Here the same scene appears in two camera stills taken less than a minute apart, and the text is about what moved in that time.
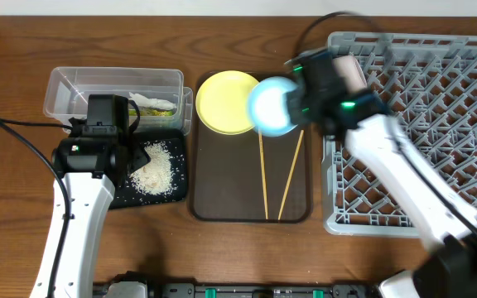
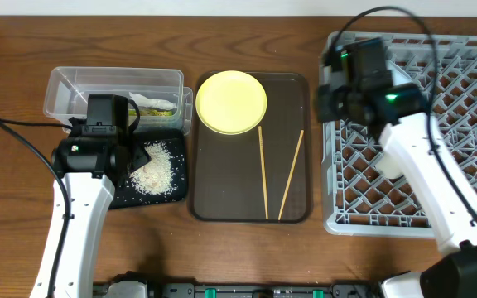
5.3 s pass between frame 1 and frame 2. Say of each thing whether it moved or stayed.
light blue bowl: moved
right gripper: moved
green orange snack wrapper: stayed
